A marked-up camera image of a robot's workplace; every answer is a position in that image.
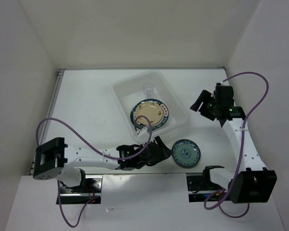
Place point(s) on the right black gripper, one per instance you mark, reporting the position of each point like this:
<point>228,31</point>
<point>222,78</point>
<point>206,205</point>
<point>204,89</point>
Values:
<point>204,95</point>

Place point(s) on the cream patterned plate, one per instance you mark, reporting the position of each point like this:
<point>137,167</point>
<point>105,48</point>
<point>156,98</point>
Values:
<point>151,110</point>

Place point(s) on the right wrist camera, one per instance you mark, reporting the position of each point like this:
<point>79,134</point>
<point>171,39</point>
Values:
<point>224,95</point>

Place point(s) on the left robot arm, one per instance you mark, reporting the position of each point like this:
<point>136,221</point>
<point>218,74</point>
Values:
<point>65,163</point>

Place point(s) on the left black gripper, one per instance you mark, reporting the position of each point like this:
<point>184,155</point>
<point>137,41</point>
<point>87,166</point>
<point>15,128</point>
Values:
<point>167,152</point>

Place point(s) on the clear plastic cup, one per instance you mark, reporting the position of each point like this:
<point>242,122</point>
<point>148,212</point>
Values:
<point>148,89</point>

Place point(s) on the blue patterned plate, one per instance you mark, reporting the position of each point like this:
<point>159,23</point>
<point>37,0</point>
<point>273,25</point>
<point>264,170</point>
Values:
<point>186,153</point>

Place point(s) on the dark green rimmed white plate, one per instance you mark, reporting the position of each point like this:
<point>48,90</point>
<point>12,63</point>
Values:
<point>142,122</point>

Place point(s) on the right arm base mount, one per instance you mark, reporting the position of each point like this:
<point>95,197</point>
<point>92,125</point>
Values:
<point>198,190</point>

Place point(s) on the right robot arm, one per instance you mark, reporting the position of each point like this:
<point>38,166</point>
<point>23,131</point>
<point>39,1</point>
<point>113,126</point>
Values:
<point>252,181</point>

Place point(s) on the clear plastic bin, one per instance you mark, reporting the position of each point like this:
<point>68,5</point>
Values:
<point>128,92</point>

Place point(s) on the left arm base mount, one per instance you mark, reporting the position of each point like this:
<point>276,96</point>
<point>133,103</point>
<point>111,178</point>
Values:
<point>81,194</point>

